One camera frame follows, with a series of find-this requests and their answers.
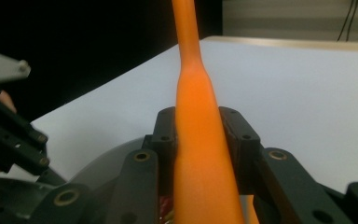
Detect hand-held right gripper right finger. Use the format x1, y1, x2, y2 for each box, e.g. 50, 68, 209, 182
218, 106, 264, 196

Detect orange hand brush grey bristles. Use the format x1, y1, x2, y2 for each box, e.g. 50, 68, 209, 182
171, 0, 260, 224

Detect black wall cable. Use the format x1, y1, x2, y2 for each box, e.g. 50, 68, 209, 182
346, 0, 358, 42
337, 0, 355, 42

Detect wooden table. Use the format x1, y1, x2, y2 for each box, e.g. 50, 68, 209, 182
203, 35, 358, 54

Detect black curtain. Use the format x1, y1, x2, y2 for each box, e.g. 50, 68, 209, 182
0, 0, 223, 122

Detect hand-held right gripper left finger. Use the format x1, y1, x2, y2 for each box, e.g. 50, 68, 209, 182
142, 106, 179, 200

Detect pile of red beans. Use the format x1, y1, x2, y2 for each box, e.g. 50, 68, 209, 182
158, 195, 175, 224

